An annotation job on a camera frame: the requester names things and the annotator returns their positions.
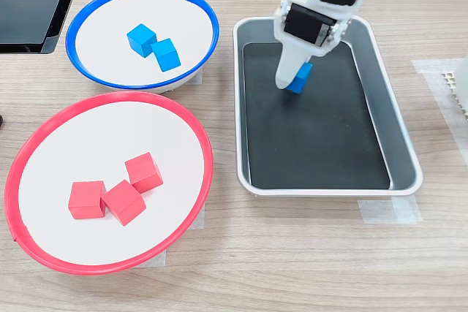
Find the pale perforated base plate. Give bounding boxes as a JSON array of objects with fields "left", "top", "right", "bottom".
[{"left": 441, "top": 70, "right": 468, "bottom": 115}]

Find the blue cube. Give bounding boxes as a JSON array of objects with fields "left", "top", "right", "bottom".
[
  {"left": 288, "top": 62, "right": 314, "bottom": 94},
  {"left": 150, "top": 37, "right": 181, "bottom": 73},
  {"left": 126, "top": 23, "right": 157, "bottom": 58}
]

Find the black glossy panel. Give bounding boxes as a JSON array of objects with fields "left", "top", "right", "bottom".
[{"left": 0, "top": 0, "right": 80, "bottom": 55}]

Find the red cube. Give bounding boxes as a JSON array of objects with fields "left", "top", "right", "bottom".
[
  {"left": 100, "top": 179, "right": 147, "bottom": 227},
  {"left": 124, "top": 151, "right": 164, "bottom": 194},
  {"left": 67, "top": 180, "right": 107, "bottom": 220}
]

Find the steel tray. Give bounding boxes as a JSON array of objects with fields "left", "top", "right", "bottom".
[{"left": 233, "top": 15, "right": 424, "bottom": 198}]

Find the red-rimmed white plate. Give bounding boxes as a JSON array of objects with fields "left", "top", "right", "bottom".
[{"left": 4, "top": 91, "right": 214, "bottom": 275}]

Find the blue-rimmed white plate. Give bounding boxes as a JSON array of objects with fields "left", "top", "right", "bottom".
[{"left": 65, "top": 0, "right": 221, "bottom": 94}]

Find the black tray mat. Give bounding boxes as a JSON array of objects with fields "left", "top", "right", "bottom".
[{"left": 241, "top": 42, "right": 391, "bottom": 191}]

